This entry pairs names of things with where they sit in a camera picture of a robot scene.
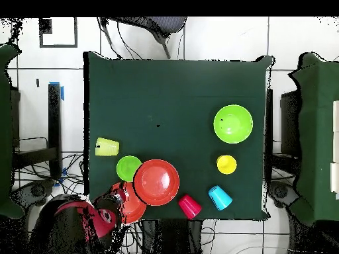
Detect small green bowl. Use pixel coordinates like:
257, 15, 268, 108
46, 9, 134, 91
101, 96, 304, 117
116, 155, 143, 183

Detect orange bowl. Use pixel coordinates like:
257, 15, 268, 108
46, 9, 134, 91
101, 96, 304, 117
111, 181, 147, 225
132, 159, 180, 206

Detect translucent yellow cup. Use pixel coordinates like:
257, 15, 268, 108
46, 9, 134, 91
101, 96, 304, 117
95, 137, 121, 157

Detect blue tape strip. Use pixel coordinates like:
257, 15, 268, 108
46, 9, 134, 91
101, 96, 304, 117
52, 167, 68, 188
48, 81, 65, 101

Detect red cup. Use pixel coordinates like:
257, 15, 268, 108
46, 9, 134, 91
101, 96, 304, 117
177, 194, 203, 220

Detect black chair base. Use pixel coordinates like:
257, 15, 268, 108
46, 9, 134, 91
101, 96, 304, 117
11, 179, 57, 210

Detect dark green tablecloth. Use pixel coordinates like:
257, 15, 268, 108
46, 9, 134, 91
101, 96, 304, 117
83, 51, 273, 222

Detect light blue cup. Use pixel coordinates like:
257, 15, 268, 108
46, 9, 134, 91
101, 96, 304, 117
208, 185, 233, 212

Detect opaque yellow cup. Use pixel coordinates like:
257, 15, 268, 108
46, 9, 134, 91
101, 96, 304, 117
216, 155, 238, 175

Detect large green bowl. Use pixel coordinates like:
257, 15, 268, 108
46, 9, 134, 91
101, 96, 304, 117
213, 104, 254, 144

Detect green table cloth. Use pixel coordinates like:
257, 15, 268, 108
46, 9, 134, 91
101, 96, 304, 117
288, 51, 339, 226
0, 44, 26, 219

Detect grey office chair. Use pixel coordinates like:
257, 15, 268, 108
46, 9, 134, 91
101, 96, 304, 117
99, 17, 188, 60

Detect floor cable bundle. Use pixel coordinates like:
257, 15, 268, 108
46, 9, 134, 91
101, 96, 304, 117
15, 151, 144, 254

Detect black square frame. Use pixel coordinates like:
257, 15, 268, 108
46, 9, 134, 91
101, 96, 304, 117
38, 17, 78, 49

